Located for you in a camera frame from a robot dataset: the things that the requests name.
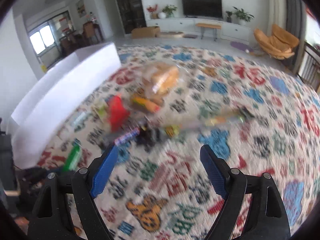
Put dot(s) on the bread in clear packet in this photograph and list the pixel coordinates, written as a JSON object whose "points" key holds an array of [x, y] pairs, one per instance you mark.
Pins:
{"points": [[162, 80]]}

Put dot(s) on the dark chocolate bar packet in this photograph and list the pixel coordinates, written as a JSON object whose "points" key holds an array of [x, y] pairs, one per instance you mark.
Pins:
{"points": [[125, 137]]}

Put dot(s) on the long clear candy packet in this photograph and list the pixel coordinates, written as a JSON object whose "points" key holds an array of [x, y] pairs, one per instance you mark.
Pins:
{"points": [[212, 121]]}

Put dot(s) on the small plant in dark pot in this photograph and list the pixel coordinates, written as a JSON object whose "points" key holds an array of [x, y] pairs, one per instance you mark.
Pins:
{"points": [[229, 17]]}

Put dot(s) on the round beige cushion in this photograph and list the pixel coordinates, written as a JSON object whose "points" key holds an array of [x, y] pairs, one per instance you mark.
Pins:
{"points": [[171, 35]]}

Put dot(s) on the wall picture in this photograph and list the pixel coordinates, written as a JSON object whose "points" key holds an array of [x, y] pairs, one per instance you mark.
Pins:
{"points": [[80, 8]]}

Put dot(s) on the large plant in white pot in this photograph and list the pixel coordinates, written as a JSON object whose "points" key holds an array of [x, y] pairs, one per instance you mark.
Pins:
{"points": [[242, 16]]}

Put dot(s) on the brown cardboard box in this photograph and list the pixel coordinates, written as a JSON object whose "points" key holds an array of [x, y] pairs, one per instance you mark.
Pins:
{"points": [[145, 32]]}

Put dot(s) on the white tv cabinet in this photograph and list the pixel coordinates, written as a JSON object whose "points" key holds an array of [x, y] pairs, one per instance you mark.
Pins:
{"points": [[180, 25]]}

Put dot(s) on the grey curtain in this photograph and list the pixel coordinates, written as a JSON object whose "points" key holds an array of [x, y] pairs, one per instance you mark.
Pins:
{"points": [[295, 10]]}

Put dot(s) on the balcony glass door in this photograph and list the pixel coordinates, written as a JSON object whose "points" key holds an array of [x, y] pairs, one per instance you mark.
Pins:
{"points": [[45, 37]]}

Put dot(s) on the orange lounge chair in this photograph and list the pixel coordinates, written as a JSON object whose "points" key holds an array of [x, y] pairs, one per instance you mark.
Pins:
{"points": [[275, 42]]}

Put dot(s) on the printed blanket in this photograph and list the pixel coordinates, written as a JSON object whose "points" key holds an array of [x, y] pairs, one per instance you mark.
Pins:
{"points": [[250, 142]]}

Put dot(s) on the wooden dining chair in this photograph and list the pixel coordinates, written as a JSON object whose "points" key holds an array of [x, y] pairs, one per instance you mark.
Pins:
{"points": [[91, 32]]}

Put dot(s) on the white vase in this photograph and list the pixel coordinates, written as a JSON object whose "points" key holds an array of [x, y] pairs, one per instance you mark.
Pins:
{"points": [[162, 15]]}

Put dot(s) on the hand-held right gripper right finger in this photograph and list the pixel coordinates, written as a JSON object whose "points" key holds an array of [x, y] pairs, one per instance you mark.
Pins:
{"points": [[215, 172]]}

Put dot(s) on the dark tall cabinet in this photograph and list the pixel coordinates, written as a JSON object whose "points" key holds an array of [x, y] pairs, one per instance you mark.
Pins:
{"points": [[130, 5]]}

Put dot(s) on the green potted plant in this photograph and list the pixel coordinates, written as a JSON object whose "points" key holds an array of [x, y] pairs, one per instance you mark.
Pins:
{"points": [[170, 10]]}

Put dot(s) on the covered standing air conditioner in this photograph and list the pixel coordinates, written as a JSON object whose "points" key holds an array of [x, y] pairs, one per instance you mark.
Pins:
{"points": [[276, 2]]}

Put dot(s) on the wooden bench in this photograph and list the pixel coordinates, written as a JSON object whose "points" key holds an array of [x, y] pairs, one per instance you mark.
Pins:
{"points": [[208, 25]]}

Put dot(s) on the purple floor mat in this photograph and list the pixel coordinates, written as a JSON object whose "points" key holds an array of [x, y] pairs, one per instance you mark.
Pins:
{"points": [[238, 46]]}

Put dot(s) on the red flower bouquet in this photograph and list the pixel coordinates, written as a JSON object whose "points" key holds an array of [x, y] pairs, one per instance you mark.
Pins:
{"points": [[152, 10]]}

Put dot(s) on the dark wooden chair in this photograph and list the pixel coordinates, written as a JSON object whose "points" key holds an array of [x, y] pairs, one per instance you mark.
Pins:
{"points": [[310, 65]]}

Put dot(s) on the green snack packet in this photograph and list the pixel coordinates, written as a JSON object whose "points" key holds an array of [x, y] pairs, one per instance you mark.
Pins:
{"points": [[72, 157]]}

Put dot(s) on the white cardboard box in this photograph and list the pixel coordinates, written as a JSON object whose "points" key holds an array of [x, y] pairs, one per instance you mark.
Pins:
{"points": [[62, 92]]}

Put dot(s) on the red snack packet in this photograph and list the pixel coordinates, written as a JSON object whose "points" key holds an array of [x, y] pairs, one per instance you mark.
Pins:
{"points": [[117, 115]]}

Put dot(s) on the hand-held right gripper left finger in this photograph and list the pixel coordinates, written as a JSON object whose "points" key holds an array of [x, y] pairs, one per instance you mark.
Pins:
{"points": [[103, 172]]}

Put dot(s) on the black television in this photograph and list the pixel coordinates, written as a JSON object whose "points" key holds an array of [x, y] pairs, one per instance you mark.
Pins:
{"points": [[202, 6]]}

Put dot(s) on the orange yellow snack packet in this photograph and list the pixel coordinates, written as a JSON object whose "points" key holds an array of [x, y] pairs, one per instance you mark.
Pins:
{"points": [[146, 103]]}

